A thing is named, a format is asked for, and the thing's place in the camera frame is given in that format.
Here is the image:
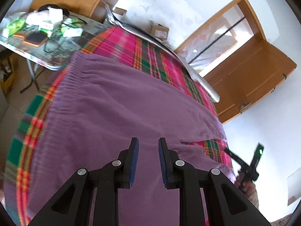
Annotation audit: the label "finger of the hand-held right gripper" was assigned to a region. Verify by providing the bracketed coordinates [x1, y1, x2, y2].
[223, 147, 245, 170]

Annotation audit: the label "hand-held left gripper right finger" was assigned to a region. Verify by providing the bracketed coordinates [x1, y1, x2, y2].
[158, 137, 270, 226]

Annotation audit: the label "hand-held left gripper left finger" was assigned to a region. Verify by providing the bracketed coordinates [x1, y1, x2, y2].
[28, 137, 140, 226]

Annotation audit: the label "purple fleece pants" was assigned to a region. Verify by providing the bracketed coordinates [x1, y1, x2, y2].
[3, 50, 238, 226]

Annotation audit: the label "person's right forearm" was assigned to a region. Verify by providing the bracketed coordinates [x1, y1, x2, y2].
[250, 192, 260, 213]

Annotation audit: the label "person's right hand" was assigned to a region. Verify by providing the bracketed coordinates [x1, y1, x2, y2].
[235, 175, 257, 196]

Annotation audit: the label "wooden door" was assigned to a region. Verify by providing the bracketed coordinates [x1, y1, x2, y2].
[203, 39, 298, 125]

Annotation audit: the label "pink green plaid bed sheet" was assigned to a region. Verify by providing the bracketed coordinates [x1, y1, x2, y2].
[3, 26, 236, 226]

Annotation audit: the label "clear plastic door curtain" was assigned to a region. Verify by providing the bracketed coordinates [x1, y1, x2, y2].
[180, 2, 254, 74]

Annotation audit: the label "labelled cardboard box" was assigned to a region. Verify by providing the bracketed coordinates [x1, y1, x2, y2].
[149, 20, 170, 41]

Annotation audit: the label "cluttered folding table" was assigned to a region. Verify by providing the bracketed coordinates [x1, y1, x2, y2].
[0, 12, 109, 94]

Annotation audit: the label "black hairbrush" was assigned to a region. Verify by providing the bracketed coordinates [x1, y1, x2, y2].
[23, 33, 48, 47]

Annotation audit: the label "small white box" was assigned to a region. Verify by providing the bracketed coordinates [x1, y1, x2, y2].
[48, 7, 63, 22]

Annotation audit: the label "white tissue pack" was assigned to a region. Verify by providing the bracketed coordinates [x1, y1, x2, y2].
[25, 12, 49, 26]

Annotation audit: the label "black pouch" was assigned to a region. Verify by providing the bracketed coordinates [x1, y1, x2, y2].
[38, 3, 71, 17]

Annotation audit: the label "green wet wipes pack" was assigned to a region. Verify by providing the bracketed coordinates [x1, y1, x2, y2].
[2, 19, 26, 37]

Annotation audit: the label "black charger cable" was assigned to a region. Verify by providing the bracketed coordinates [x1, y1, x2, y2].
[60, 14, 88, 30]

